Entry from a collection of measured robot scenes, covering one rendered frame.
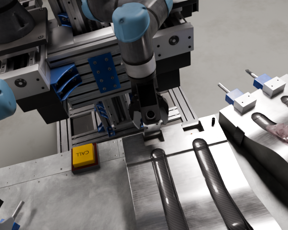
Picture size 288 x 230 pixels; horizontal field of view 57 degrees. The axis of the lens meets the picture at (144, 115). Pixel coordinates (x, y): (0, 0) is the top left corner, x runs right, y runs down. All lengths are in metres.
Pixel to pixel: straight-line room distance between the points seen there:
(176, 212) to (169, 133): 0.21
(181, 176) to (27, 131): 1.69
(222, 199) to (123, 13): 0.44
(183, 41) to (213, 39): 1.69
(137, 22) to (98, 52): 0.46
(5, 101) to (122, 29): 0.26
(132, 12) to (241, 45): 1.99
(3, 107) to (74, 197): 0.35
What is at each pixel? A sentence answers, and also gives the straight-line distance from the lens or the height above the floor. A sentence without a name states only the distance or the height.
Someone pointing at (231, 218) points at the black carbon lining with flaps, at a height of 0.91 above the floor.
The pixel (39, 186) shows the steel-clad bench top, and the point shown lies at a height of 0.80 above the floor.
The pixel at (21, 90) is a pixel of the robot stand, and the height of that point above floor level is 0.94.
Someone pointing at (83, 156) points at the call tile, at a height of 0.84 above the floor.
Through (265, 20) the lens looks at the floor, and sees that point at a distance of 2.85.
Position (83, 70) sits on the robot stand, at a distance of 1.03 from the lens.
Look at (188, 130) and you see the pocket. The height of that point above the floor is 0.86.
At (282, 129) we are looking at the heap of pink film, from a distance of 0.73.
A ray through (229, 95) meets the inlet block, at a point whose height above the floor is 0.87.
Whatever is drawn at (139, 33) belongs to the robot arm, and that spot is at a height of 1.17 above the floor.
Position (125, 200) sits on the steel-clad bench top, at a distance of 0.73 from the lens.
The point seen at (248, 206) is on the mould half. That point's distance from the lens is 0.60.
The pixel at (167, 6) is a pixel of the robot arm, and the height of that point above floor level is 1.15.
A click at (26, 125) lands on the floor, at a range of 2.25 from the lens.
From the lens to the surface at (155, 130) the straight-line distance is 0.76.
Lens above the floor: 1.46
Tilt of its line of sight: 49 degrees down
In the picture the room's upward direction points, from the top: 13 degrees counter-clockwise
